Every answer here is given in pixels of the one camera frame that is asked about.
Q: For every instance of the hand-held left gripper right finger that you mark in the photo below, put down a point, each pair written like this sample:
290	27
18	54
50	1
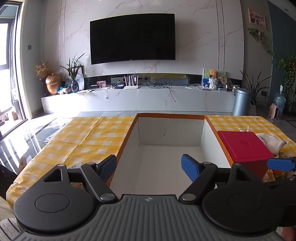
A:
189	166

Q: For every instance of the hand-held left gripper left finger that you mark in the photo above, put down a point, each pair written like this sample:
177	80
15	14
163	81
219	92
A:
108	165

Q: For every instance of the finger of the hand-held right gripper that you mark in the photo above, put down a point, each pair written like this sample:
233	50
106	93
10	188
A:
278	164

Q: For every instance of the orange-rimmed white cardboard box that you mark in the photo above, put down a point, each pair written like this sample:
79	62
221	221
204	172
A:
166	160

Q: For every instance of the beige cloth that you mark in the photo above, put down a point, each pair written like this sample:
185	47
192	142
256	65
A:
271	142

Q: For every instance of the red box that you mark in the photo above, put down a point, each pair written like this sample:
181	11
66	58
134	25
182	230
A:
245	146

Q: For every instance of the yellow checked tablecloth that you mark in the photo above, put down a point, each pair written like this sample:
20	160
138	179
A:
76	141

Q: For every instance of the small pink heater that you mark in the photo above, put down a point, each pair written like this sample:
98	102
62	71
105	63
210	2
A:
274	111

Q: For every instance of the blue water bottle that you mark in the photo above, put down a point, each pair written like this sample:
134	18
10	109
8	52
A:
279	100

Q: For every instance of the grey metal trash can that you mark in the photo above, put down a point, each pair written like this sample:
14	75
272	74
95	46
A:
241	102

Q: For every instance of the white marble television cabinet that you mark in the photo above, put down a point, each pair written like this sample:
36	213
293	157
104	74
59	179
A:
138	99

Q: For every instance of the long-leaf potted plant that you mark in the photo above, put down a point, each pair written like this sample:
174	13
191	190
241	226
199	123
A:
254	90

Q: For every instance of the yellow paper sheet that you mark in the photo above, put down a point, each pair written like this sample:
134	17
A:
85	91

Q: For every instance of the pink photo card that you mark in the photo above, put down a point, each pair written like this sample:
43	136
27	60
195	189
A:
101	84

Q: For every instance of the white router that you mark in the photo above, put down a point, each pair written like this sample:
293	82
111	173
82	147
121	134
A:
131	87

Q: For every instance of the blue snack bag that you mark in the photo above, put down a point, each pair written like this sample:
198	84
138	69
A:
63	89

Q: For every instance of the leafy green potted plant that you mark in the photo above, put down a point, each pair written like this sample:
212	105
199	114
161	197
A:
289	74

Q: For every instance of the green blue picture board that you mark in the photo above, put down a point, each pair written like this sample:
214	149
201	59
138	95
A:
205	77

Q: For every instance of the brown teddy bear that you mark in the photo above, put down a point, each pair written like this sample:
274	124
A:
214	76

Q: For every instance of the green plant in glass vase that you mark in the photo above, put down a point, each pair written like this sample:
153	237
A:
74	74

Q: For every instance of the gold acorn jar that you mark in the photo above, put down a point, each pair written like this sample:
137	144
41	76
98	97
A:
53	84

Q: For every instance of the dried flower bunch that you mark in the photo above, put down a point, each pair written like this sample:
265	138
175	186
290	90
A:
41	69

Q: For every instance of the hanging vine plant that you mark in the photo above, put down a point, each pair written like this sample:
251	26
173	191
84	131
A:
260	37

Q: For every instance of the glass balcony door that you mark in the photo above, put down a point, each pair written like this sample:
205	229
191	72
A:
10	69

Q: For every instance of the black picture frame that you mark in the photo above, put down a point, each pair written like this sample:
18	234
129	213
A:
82	76

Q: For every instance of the black wall television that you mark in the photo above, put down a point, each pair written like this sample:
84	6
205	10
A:
132	38

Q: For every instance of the framed wall picture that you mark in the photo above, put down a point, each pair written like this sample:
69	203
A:
257	19

